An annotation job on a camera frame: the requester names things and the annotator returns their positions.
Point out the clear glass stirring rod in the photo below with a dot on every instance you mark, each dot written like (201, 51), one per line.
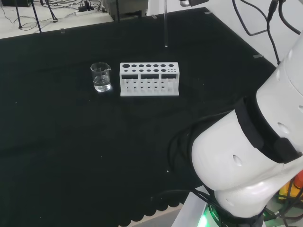
(166, 26)

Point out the white test tube rack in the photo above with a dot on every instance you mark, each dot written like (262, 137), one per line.
(149, 71)

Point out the small glass beaker with water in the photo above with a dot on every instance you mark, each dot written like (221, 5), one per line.
(101, 81)

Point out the black bench cloth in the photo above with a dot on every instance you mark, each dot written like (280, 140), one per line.
(71, 142)

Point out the white power strip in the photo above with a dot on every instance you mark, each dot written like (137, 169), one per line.
(82, 13)

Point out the black tripod leg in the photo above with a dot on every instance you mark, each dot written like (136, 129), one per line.
(18, 14)
(36, 19)
(52, 13)

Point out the yellow stop button box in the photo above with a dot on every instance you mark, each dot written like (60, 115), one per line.
(287, 189)

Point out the black box on floor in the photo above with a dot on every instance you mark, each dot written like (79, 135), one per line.
(16, 2)

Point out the black wrist camera with silver lens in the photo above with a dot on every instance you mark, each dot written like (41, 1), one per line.
(196, 2)

